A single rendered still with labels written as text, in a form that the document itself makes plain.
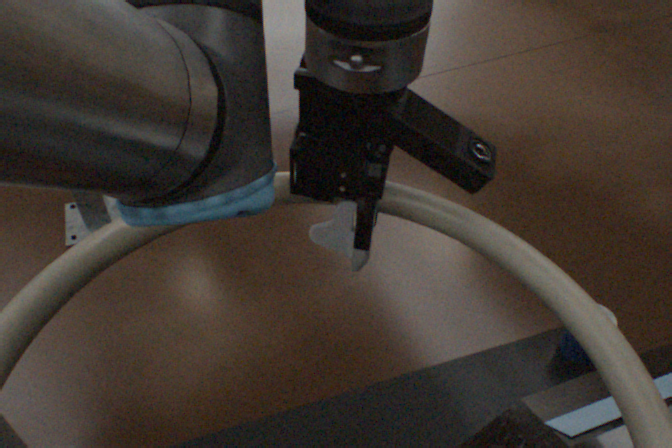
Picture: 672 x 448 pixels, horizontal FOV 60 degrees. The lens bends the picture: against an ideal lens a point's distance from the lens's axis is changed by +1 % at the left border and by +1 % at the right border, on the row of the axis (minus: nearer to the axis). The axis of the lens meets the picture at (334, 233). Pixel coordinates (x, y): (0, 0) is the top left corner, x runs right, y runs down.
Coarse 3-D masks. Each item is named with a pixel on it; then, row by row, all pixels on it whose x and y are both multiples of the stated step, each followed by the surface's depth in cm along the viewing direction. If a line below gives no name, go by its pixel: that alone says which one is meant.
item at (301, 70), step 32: (320, 96) 45; (352, 96) 43; (384, 96) 43; (320, 128) 48; (352, 128) 47; (320, 160) 48; (352, 160) 47; (384, 160) 48; (320, 192) 51; (352, 192) 50
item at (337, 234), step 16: (336, 208) 52; (352, 208) 52; (320, 224) 54; (336, 224) 53; (352, 224) 53; (320, 240) 55; (336, 240) 55; (352, 240) 54; (352, 256) 55; (368, 256) 55
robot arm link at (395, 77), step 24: (312, 24) 40; (312, 48) 41; (336, 48) 39; (360, 48) 39; (384, 48) 39; (408, 48) 40; (312, 72) 43; (336, 72) 41; (360, 72) 40; (384, 72) 40; (408, 72) 41
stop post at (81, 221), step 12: (72, 192) 172; (84, 192) 173; (72, 204) 189; (84, 204) 176; (96, 204) 177; (108, 204) 184; (72, 216) 186; (84, 216) 179; (96, 216) 180; (108, 216) 182; (120, 216) 185; (72, 228) 182; (84, 228) 182; (96, 228) 182; (72, 240) 178
